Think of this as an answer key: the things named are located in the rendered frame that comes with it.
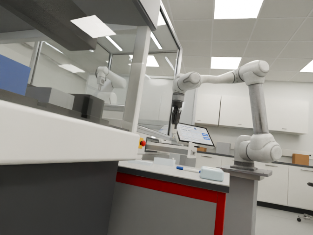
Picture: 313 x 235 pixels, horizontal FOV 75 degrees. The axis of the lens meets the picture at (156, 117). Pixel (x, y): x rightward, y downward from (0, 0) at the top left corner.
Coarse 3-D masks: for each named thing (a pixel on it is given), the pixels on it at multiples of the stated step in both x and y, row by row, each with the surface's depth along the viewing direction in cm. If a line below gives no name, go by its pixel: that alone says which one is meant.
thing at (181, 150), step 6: (150, 144) 153; (156, 144) 151; (162, 144) 150; (150, 150) 152; (156, 150) 150; (162, 150) 149; (168, 150) 147; (174, 150) 146; (180, 150) 144; (186, 150) 143
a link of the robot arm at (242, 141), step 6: (240, 138) 168; (246, 138) 165; (240, 144) 166; (246, 144) 161; (234, 150) 172; (240, 150) 165; (234, 156) 172; (240, 156) 165; (246, 156) 160; (252, 162) 164
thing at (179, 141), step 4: (188, 124) 258; (204, 128) 268; (208, 132) 265; (176, 136) 235; (180, 140) 229; (184, 140) 232; (184, 144) 234; (188, 144) 235; (200, 144) 240; (204, 144) 244; (212, 148) 251
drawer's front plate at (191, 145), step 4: (192, 144) 146; (196, 144) 162; (188, 148) 141; (192, 148) 147; (196, 148) 163; (188, 152) 140; (192, 152) 148; (196, 152) 165; (188, 156) 140; (192, 156) 150; (196, 156) 166
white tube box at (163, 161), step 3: (156, 159) 128; (159, 159) 127; (162, 159) 127; (165, 159) 126; (168, 159) 126; (171, 159) 134; (174, 159) 133; (153, 162) 128; (156, 162) 128; (159, 162) 127; (162, 162) 127; (165, 162) 126; (168, 162) 126; (171, 162) 125; (174, 162) 130; (165, 165) 126; (168, 165) 125; (171, 165) 125; (174, 165) 131
